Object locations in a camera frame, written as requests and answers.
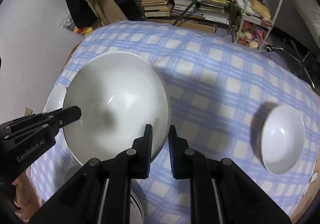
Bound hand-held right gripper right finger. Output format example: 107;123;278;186
168;125;292;224

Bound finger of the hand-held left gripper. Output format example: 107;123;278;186
46;106;82;134

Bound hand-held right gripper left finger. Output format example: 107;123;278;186
32;124;153;224

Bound small bowl with printed inside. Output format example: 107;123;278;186
46;83;67;113

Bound large white bowl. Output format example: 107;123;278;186
62;51;172;166

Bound white cherry-print plate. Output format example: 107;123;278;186
129;184;145;224

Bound small red-sided bowl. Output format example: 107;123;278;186
261;104;305;175

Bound person's left hand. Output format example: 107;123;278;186
11;171;38;217

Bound blue plaid tablecloth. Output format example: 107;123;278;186
30;20;320;224

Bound plastic bag with yellow contents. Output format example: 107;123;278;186
60;11;94;37

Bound black pants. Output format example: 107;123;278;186
62;0;98;28

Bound flat cardboard box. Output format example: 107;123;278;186
152;19;218;33

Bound colourful toys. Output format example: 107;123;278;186
236;21;265;51

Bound stack of books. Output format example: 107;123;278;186
135;0;232;24

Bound metal chair frame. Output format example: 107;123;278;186
275;39;320;89

